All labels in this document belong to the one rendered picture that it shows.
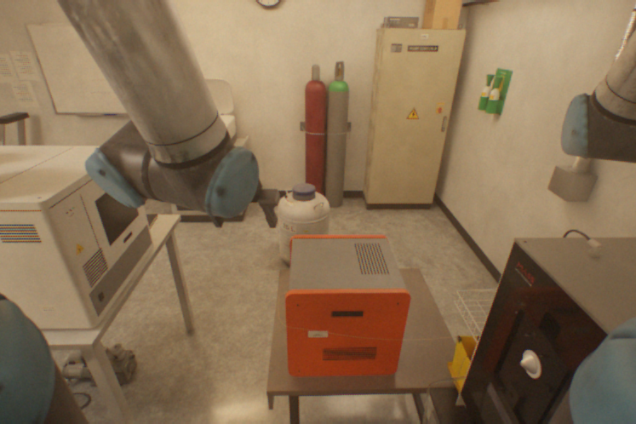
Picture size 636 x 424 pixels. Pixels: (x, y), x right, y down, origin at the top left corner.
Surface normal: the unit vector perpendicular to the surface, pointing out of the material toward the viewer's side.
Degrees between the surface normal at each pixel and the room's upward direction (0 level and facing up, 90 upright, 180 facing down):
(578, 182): 90
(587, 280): 0
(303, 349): 90
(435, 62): 90
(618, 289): 0
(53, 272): 90
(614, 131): 122
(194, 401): 0
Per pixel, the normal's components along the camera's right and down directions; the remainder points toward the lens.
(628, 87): -0.84, 0.52
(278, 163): 0.04, 0.47
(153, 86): 0.33, 0.66
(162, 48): 0.75, 0.41
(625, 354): -0.56, -0.83
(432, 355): 0.01, -0.88
